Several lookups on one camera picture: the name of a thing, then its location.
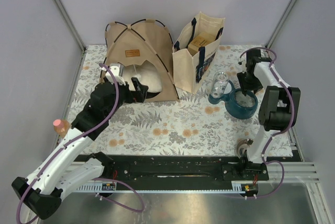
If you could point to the steel pet bowl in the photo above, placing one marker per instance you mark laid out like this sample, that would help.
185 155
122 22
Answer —
242 146

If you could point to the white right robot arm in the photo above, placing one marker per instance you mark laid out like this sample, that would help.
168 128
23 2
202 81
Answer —
277 114

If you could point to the beige fabric pet tent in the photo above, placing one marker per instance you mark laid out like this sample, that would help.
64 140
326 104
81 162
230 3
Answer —
146 56

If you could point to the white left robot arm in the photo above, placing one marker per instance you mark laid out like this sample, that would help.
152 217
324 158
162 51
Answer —
44 189

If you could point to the cream canvas tote bag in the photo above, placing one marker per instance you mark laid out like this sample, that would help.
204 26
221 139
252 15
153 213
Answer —
189 70

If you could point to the floral patterned mat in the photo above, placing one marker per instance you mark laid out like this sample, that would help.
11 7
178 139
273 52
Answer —
190 126

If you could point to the cream fluffy pillow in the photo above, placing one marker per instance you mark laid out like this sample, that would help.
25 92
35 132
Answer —
147 75

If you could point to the white slotted cable duct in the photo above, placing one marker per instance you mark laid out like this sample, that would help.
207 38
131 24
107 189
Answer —
162 187

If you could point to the aluminium frame rail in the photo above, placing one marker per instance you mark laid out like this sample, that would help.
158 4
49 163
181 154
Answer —
293 172

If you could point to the brown cardboard box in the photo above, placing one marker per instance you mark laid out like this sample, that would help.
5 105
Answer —
202 40

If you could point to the teal double pet bowl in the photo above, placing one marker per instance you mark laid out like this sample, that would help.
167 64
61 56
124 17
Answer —
237 104

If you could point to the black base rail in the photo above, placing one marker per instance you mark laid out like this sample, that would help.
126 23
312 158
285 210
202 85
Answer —
127 169

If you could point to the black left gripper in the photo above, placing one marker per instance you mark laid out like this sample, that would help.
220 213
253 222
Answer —
138 95

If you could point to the pink cap juice bottle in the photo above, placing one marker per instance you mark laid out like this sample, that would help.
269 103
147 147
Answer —
61 127

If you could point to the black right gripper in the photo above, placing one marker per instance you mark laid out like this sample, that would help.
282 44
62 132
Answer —
245 87

